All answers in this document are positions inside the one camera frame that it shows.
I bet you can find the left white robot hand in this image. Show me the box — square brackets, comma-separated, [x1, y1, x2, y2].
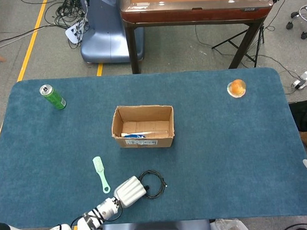
[112, 175, 151, 209]

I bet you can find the blue snack packet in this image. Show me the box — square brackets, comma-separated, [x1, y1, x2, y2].
[122, 132, 147, 140]

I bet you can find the open cardboard box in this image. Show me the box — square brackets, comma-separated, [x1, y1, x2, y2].
[110, 102, 176, 150]

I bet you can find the clear plastic bag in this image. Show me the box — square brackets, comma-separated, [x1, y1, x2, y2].
[210, 217, 248, 230]

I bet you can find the mint green plastic brush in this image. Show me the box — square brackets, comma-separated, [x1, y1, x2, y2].
[92, 156, 111, 195]

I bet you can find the person in black clothes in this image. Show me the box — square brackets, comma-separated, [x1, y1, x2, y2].
[288, 100, 307, 154]

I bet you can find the white and grey power strip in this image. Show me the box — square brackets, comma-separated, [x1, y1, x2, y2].
[291, 71, 307, 91]

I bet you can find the blue felt table mat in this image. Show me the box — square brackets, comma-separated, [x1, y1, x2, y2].
[0, 65, 307, 230]

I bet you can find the orange fruit jelly cup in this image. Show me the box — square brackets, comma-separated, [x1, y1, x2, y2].
[226, 78, 247, 99]

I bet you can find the green drink can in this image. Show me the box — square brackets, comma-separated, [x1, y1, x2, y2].
[39, 83, 67, 111]

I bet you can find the black tripod stand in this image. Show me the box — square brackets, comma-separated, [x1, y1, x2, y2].
[209, 0, 289, 70]

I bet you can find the chrome stool with casters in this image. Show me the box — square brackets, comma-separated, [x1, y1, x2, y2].
[285, 4, 307, 40]

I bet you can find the white power strip with plugs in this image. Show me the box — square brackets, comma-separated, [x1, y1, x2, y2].
[64, 22, 86, 45]

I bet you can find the brown mahjong table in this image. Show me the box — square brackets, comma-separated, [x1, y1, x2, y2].
[120, 0, 277, 75]

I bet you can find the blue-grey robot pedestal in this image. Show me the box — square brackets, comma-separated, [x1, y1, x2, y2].
[78, 0, 146, 65]

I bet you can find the tangled black cable bundle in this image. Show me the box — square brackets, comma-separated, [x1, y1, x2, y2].
[43, 0, 92, 50]

